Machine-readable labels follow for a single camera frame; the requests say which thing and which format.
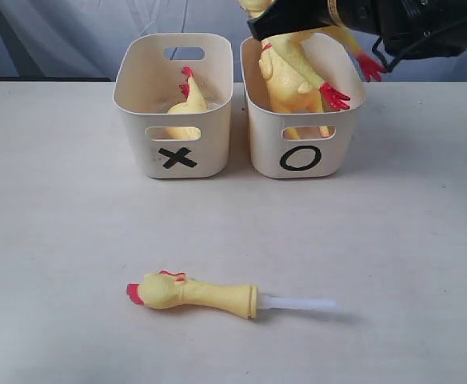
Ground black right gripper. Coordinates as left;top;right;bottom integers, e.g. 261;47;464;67
247;0;467;58

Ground whole yellow rubber chicken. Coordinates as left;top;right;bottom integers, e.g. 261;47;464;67
257;34;352;140

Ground headless yellow chicken body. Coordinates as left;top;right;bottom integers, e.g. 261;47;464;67
148;66;208;140

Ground yellow chicken head with tube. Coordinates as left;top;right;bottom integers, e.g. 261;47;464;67
126;270;336;319

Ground cream bin marked O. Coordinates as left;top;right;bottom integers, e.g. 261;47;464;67
241;34;366;178

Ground cream bin marked X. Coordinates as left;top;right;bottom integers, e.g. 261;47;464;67
113;33;234;178

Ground white backdrop cloth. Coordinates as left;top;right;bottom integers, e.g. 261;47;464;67
0;0;467;83

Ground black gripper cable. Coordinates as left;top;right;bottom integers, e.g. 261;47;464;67
371;34;418;74

